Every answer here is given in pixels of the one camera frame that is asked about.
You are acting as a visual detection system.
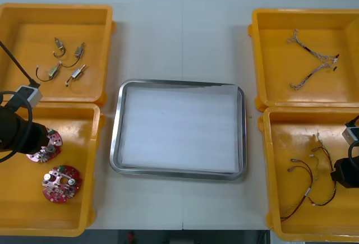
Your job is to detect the yellow-white wire harness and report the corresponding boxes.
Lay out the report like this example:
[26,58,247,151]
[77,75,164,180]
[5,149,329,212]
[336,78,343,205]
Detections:
[304,133,326,200]

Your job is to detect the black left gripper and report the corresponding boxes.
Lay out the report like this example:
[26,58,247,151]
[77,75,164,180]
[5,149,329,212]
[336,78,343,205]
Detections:
[12,112,49,155]

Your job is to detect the large round red circuit board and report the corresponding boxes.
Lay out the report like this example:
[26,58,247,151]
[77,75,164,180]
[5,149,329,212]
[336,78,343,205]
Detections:
[41,164,82,205]

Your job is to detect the yellow-orange plastic bin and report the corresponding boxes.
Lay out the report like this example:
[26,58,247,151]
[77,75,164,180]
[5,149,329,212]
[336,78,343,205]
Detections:
[0,2,116,105]
[0,102,107,238]
[247,8,359,109]
[257,106,359,242]

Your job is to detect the black right camera cable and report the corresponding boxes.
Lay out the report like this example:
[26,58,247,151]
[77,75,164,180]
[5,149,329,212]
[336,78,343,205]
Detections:
[346,114,359,169]

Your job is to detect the black camera cable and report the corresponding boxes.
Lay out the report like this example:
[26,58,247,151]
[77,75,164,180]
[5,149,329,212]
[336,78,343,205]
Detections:
[346,114,359,169]
[0,40,42,163]

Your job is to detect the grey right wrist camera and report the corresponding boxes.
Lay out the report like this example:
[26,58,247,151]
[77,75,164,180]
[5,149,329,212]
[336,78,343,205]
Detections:
[341,125,359,144]

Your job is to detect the red-black wire harness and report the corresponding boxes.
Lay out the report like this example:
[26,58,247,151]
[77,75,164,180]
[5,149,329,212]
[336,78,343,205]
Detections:
[280,158,314,222]
[307,145,339,207]

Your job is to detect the steel tray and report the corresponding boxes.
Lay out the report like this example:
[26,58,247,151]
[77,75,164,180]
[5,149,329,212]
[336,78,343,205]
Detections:
[109,79,247,182]

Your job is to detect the grey-white twisted wire harness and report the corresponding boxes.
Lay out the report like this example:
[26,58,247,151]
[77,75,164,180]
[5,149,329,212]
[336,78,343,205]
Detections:
[285,29,340,61]
[288,60,339,90]

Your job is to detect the silver metal solenoid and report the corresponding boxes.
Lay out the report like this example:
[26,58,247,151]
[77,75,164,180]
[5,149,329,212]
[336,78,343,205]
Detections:
[61,42,86,68]

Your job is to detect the blue label solenoid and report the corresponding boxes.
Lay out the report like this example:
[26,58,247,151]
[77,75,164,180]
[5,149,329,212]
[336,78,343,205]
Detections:
[65,64,87,86]

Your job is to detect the brass metal solenoid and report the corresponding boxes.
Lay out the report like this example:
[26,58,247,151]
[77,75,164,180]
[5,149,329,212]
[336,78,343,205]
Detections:
[53,36,67,59]
[35,61,63,82]

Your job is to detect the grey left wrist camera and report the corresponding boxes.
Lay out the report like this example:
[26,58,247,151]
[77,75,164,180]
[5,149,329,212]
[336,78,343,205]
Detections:
[11,85,43,107]

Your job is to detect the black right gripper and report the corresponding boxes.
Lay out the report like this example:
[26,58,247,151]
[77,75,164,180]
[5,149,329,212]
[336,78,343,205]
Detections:
[330,158,359,189]

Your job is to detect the black left camera cable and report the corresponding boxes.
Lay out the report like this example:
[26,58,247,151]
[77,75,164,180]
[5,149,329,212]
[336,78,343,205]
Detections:
[0,40,42,163]

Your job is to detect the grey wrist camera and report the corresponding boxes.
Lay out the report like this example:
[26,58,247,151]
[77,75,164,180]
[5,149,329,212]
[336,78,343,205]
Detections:
[341,125,359,144]
[11,85,43,107]

